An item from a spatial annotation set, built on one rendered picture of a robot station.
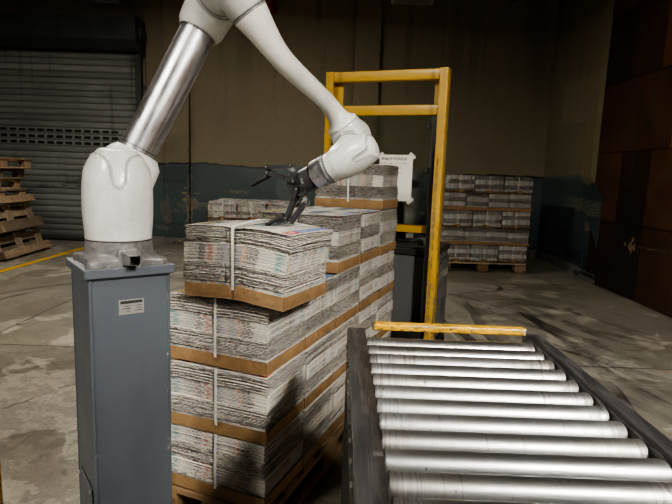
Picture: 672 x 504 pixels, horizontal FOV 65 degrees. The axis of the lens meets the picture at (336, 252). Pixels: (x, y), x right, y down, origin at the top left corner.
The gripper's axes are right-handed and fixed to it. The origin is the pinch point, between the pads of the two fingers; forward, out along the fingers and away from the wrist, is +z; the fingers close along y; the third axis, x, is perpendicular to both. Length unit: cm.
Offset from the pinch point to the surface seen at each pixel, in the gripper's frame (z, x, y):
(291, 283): -4.3, -10.1, 27.3
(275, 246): -6.2, -13.7, 15.7
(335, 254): 4, 47, 23
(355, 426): -36, -66, 55
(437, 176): -27, 159, 1
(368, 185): -2, 107, -4
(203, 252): 18.5, -12.8, 7.8
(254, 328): 13.6, -10.4, 35.6
